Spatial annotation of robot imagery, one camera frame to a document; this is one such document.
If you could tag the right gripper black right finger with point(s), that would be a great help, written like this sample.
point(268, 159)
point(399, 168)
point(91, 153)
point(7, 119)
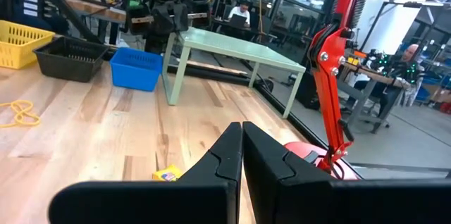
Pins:
point(282, 188)

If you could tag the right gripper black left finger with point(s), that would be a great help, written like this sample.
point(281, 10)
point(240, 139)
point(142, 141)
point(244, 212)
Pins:
point(211, 188)

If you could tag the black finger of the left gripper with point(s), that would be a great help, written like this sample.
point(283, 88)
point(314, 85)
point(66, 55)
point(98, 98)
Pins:
point(179, 18)
point(162, 18)

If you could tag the yellow crayon pack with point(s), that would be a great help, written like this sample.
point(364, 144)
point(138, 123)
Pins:
point(165, 174)

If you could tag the yellow rubber band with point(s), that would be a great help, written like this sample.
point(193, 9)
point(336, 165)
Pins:
point(22, 113)

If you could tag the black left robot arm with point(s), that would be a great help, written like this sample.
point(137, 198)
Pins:
point(156, 42)

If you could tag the red desk lamp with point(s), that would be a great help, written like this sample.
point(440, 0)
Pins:
point(326, 76)

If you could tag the wooden workbench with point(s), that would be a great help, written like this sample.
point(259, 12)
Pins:
point(98, 11)

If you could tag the blue plastic basket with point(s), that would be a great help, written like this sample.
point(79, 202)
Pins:
point(135, 72)

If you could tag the green perforated metal shelf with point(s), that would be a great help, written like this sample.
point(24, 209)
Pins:
point(229, 46)

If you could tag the dark background laptop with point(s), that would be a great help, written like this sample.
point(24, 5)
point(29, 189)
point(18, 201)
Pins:
point(237, 22)

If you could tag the person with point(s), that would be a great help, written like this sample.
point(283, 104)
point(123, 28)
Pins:
point(405, 69)
point(239, 12)

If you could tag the black plastic basket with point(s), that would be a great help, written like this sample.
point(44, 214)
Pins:
point(70, 65)

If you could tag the yellow plastic basket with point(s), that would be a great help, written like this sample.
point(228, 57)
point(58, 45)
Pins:
point(21, 48)

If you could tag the grey background table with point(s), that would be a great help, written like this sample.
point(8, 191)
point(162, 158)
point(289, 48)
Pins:
point(366, 72)

